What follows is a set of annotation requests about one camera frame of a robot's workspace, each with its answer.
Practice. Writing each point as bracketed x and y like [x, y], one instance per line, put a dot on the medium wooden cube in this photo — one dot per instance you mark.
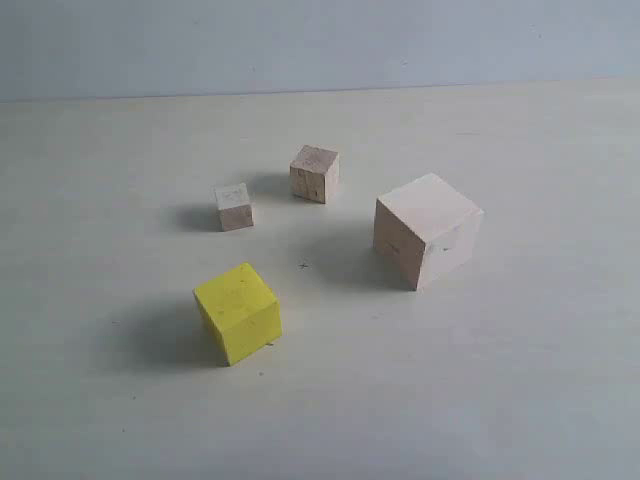
[314, 174]

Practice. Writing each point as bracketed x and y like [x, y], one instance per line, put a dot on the yellow cube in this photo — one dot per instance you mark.
[241, 312]

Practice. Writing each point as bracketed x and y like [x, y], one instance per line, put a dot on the large pale wooden cube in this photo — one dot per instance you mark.
[425, 229]

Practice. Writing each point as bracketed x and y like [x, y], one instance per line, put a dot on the small wooden cube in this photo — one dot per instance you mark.
[234, 207]

